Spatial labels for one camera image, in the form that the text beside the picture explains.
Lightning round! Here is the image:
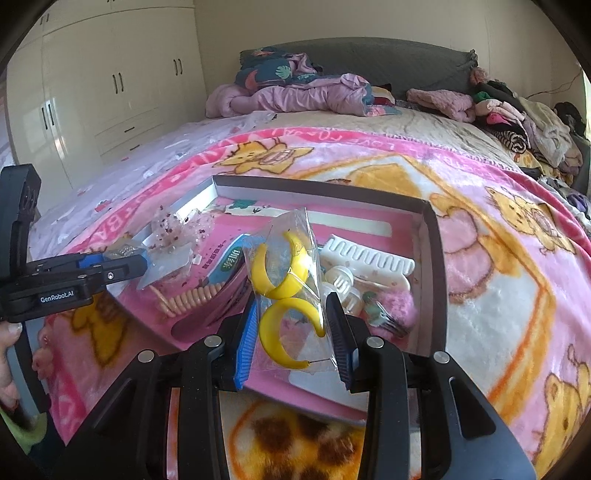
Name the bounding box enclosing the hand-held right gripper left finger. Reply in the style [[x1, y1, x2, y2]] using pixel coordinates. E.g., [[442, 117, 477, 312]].
[[60, 300, 259, 480]]

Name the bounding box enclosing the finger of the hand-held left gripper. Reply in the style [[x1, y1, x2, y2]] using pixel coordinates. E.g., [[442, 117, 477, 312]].
[[89, 254, 150, 297], [27, 250, 107, 278]]

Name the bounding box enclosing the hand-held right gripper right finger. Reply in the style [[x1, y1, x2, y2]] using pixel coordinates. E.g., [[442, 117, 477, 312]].
[[325, 291, 539, 480]]

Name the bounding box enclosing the silver glitter clip packet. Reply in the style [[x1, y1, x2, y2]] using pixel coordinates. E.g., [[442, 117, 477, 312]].
[[104, 242, 195, 291]]

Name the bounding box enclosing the yellow hoop earrings packet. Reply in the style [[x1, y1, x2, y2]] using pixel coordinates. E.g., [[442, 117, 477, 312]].
[[242, 208, 341, 376]]

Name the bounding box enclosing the white comb claw clip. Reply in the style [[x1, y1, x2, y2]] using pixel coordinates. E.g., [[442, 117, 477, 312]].
[[318, 233, 417, 291]]

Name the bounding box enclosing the cardboard box with pink inside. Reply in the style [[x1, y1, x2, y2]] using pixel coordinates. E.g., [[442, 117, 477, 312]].
[[106, 174, 446, 425]]

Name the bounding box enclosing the person's left hand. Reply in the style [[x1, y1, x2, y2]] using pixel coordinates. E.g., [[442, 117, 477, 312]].
[[0, 320, 24, 410]]

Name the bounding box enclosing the pearl white claw clip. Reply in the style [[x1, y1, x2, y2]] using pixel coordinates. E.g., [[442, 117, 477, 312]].
[[322, 265, 355, 297], [323, 292, 366, 320]]

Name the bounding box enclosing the green hair clip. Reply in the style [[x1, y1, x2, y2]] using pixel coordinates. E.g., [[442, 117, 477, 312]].
[[362, 292, 411, 339]]

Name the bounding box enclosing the white earring card packet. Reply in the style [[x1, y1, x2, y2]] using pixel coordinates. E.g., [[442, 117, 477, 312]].
[[287, 369, 371, 422]]

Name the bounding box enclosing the pink pompom hair clip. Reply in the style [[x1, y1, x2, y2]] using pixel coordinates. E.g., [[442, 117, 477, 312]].
[[372, 286, 420, 334]]

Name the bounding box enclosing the white printed bedsheet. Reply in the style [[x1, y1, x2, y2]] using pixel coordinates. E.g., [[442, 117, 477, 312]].
[[28, 110, 278, 252]]

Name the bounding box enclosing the cream wardrobe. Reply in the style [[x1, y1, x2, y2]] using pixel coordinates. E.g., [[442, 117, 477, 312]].
[[4, 0, 209, 197]]

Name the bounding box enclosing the pink printed bear blanket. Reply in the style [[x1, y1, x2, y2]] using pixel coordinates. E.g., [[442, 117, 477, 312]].
[[32, 124, 591, 480]]

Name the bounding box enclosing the beige bed cover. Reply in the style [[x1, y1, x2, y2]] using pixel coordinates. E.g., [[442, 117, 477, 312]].
[[268, 102, 536, 160]]

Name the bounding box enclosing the pink quilt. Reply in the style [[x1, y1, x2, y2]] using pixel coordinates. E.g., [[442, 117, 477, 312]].
[[204, 73, 372, 119]]

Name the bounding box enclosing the dark floral quilt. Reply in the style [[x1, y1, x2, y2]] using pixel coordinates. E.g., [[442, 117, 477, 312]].
[[235, 50, 321, 89]]

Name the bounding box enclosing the pink knitted garment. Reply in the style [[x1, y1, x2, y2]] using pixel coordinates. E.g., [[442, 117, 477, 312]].
[[405, 88, 477, 124]]

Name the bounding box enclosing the grey padded headboard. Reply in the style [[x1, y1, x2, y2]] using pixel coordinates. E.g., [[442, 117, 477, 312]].
[[239, 36, 479, 100]]

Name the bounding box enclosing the pile of clothes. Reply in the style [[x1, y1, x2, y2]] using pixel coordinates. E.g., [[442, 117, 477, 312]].
[[470, 67, 591, 217]]

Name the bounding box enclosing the beige spiral hair tie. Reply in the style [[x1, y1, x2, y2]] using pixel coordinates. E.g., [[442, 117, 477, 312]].
[[148, 282, 223, 320]]

